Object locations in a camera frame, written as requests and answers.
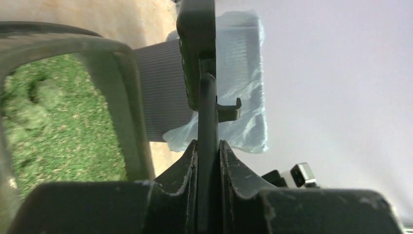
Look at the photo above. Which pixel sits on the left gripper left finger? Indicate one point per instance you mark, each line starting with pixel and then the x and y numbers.
pixel 165 205

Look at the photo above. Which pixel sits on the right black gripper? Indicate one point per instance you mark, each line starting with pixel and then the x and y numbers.
pixel 275 179

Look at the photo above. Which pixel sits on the blue plastic bin liner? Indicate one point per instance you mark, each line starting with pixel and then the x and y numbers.
pixel 240 35

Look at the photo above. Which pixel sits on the green litter pellets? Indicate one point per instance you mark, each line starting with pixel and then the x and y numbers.
pixel 58 126

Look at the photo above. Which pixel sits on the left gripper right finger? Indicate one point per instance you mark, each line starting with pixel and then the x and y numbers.
pixel 251 205

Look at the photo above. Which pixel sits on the grey trash bin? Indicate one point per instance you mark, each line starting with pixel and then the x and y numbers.
pixel 163 87

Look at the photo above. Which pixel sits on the black litter scoop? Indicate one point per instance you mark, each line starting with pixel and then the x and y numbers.
pixel 196 26

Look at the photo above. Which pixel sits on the dark green litter box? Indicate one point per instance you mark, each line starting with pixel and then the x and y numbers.
pixel 114 71

